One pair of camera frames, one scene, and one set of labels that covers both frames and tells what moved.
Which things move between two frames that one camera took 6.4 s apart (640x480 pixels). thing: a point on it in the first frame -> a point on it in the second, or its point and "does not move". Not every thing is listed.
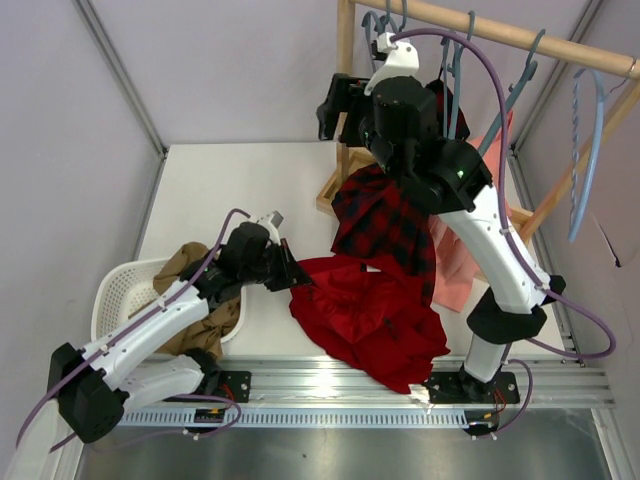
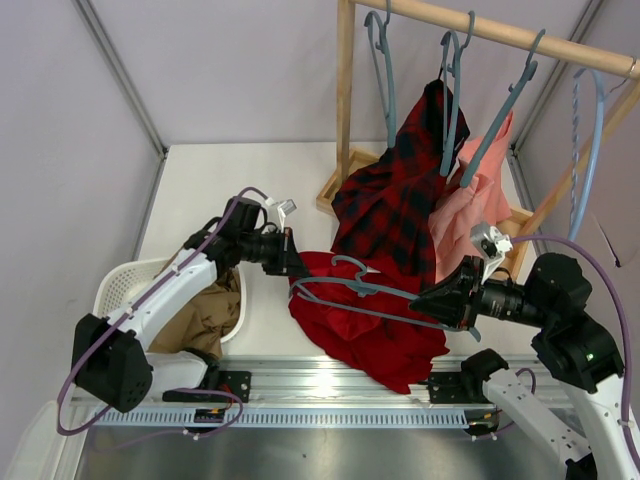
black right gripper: (345, 107) -> (470, 293)
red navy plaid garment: (376, 214) does not move
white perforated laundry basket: (124, 287) does not move
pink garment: (455, 266) does not move
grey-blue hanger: (385, 19) -> (475, 333)
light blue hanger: (603, 97) does not move
